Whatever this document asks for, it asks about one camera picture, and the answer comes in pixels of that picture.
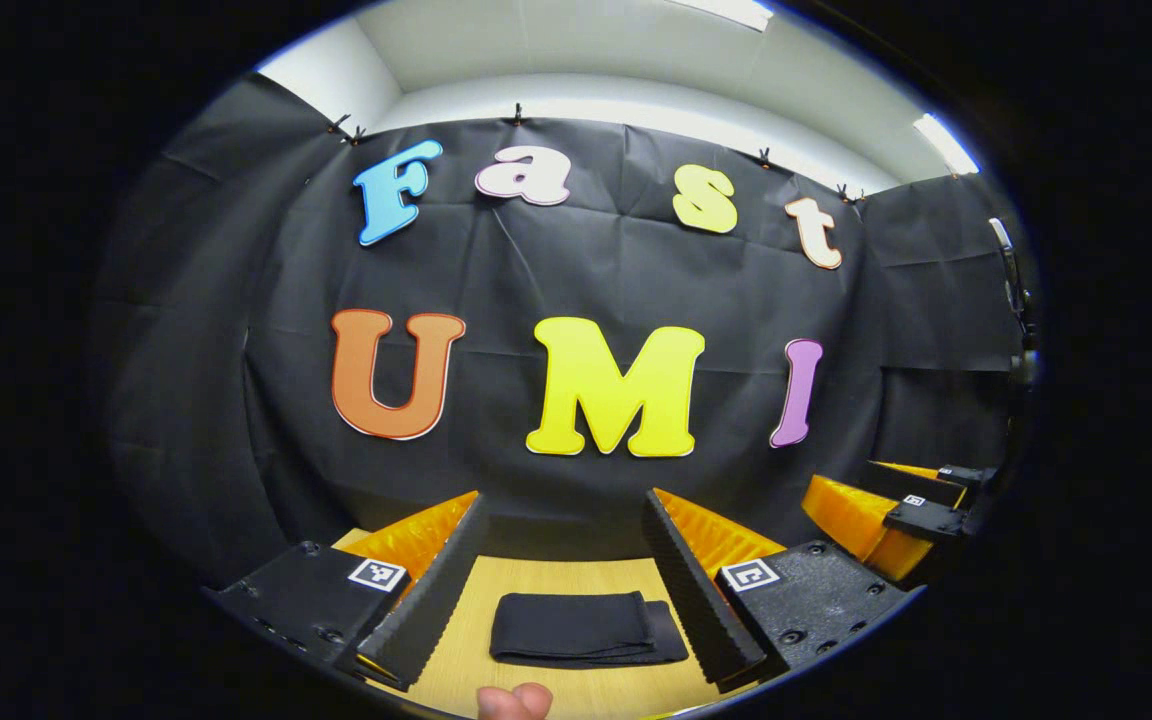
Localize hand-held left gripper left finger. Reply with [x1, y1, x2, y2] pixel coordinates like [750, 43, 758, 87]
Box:
[204, 490, 490, 693]

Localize black backdrop cloth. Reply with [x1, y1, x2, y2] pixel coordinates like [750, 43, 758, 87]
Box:
[96, 75, 1037, 591]

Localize dark grey jeans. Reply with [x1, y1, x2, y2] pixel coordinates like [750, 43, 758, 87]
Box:
[488, 590, 690, 669]

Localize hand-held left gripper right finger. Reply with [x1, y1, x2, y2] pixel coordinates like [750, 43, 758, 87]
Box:
[641, 487, 922, 696]

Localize ceiling light panel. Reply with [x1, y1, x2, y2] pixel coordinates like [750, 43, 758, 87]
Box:
[914, 112, 980, 177]
[666, 0, 775, 31]

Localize row of black clips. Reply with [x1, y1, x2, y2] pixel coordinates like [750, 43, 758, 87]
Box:
[329, 102, 859, 206]

